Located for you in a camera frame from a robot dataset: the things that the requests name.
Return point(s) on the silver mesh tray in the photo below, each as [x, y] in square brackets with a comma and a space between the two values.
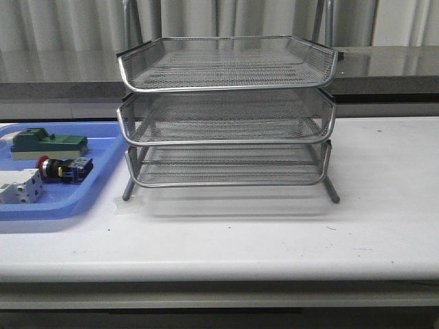
[228, 165]
[291, 116]
[184, 64]

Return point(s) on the red emergency stop button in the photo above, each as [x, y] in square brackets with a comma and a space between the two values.
[72, 171]

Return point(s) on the blue plastic tray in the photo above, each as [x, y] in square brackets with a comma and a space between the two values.
[106, 146]

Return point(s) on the grey stone counter ledge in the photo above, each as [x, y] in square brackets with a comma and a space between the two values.
[366, 74]

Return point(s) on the green and cream terminal block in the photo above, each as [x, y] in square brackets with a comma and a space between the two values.
[33, 143]

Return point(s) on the white circuit breaker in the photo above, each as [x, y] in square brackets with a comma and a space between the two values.
[21, 187]

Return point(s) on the white small part in tray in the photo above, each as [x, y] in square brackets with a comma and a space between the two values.
[8, 138]

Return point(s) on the silver wire rack frame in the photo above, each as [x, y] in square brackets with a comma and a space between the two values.
[324, 14]

